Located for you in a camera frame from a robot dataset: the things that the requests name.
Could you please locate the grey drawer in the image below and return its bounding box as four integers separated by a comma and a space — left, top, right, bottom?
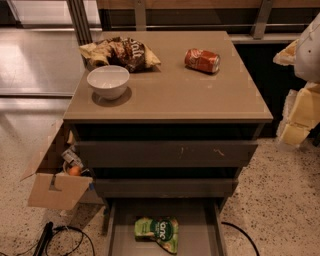
94, 179, 238, 198
105, 199, 227, 256
77, 140, 258, 168

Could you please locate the red soda can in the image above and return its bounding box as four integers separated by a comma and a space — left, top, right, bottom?
184, 48, 220, 74

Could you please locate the brown salt chip bag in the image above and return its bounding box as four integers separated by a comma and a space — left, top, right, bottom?
79, 37, 161, 73

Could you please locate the grey bottom drawer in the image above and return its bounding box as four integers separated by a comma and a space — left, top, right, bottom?
105, 199, 227, 256

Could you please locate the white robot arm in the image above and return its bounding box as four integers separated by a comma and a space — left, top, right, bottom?
273, 14, 320, 147

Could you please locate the green rice chip bag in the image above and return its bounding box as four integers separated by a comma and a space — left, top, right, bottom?
134, 216, 179, 254

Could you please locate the black cable on floor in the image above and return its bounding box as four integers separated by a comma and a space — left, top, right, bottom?
0, 225, 96, 256

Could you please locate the grey middle drawer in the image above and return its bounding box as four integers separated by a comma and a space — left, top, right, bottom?
94, 179, 238, 198

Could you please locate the white ceramic bowl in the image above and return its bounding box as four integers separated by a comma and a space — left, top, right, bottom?
87, 65, 130, 100

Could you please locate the open cardboard box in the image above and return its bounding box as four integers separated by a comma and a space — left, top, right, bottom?
21, 119, 103, 210

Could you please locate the orange fruit in box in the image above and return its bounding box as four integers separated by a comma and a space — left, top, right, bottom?
68, 166, 82, 176

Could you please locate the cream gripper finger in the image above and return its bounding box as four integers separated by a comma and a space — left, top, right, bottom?
273, 40, 298, 66
277, 82, 320, 147

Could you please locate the small packet in box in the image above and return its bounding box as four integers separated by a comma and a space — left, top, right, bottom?
62, 149, 83, 168

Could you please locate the grey top drawer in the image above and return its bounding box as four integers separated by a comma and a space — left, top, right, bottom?
77, 140, 258, 168

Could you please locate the black bar on floor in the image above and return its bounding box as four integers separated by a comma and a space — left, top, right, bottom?
33, 222, 53, 256

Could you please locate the grey drawer cabinet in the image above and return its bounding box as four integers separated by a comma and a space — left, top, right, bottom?
62, 30, 274, 214

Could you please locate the black cable right floor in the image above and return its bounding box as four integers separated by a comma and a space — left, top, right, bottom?
221, 221, 261, 256

